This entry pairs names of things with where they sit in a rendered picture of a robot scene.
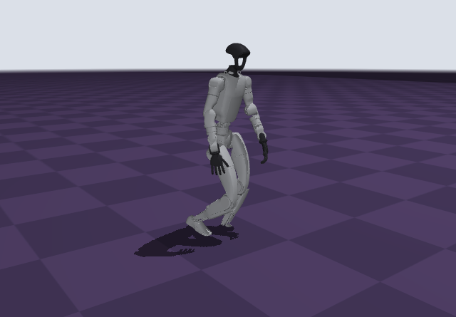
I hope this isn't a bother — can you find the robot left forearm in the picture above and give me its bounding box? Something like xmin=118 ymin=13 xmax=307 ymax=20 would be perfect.
xmin=249 ymin=107 xmax=266 ymax=141

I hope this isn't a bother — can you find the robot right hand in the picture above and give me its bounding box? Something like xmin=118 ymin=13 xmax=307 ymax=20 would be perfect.
xmin=209 ymin=143 xmax=229 ymax=175

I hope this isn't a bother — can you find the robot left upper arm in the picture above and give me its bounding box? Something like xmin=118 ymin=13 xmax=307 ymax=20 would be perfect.
xmin=243 ymin=76 xmax=257 ymax=116

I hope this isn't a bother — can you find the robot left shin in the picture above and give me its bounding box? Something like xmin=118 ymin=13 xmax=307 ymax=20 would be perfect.
xmin=221 ymin=189 xmax=249 ymax=226

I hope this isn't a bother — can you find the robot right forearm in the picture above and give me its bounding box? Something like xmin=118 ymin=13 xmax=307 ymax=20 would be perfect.
xmin=204 ymin=110 xmax=218 ymax=152

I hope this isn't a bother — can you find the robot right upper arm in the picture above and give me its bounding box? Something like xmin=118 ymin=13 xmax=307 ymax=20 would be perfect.
xmin=203 ymin=76 xmax=226 ymax=119

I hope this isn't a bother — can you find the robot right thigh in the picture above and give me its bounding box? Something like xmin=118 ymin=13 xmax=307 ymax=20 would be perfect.
xmin=206 ymin=142 xmax=238 ymax=210

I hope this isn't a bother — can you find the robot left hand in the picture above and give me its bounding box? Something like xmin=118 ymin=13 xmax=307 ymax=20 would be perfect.
xmin=259 ymin=133 xmax=268 ymax=164

